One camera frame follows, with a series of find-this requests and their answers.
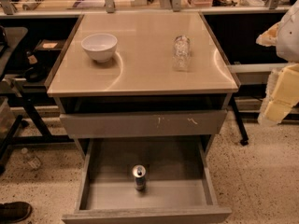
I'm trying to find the black frame desk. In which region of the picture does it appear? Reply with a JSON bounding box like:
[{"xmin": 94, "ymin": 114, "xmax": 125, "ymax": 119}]
[{"xmin": 228, "ymin": 63, "xmax": 287, "ymax": 146}]

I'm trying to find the white ceramic bowl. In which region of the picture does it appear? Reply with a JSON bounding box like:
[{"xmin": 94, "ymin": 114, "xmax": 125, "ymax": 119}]
[{"xmin": 81, "ymin": 34, "xmax": 118, "ymax": 63}]

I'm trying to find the plastic bottle on floor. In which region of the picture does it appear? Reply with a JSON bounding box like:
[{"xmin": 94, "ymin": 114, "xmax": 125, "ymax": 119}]
[{"xmin": 21, "ymin": 147, "xmax": 41, "ymax": 170}]

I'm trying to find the clear plastic bottle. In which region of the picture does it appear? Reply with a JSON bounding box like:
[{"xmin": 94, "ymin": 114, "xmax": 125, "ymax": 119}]
[{"xmin": 173, "ymin": 35, "xmax": 191, "ymax": 71}]

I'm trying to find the closed grey top drawer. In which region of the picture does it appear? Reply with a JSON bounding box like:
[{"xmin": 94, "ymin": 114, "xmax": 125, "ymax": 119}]
[{"xmin": 60, "ymin": 110, "xmax": 227, "ymax": 138}]

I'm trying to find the open grey middle drawer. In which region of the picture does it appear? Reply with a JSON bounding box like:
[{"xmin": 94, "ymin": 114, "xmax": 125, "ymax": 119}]
[{"xmin": 62, "ymin": 137, "xmax": 231, "ymax": 224}]

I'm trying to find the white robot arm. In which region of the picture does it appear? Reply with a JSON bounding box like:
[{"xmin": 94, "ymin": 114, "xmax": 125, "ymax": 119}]
[{"xmin": 256, "ymin": 0, "xmax": 299, "ymax": 126}]

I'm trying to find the dark shoe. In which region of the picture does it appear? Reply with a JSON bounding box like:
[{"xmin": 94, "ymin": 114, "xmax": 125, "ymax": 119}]
[{"xmin": 0, "ymin": 202, "xmax": 32, "ymax": 224}]

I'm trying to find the black side table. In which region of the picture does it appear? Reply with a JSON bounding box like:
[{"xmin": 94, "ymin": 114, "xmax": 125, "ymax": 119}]
[{"xmin": 0, "ymin": 27, "xmax": 72, "ymax": 175}]

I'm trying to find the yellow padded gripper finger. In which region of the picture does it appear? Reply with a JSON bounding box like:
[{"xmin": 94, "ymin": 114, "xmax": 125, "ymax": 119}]
[
  {"xmin": 256, "ymin": 22, "xmax": 279, "ymax": 47},
  {"xmin": 258, "ymin": 63, "xmax": 299, "ymax": 126}
]

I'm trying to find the grey drawer cabinet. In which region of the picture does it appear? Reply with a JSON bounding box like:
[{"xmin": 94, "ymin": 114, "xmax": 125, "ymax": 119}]
[{"xmin": 43, "ymin": 11, "xmax": 242, "ymax": 161}]

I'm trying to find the redbull can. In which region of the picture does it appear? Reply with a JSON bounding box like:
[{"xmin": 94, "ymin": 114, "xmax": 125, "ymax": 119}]
[{"xmin": 132, "ymin": 165, "xmax": 147, "ymax": 191}]

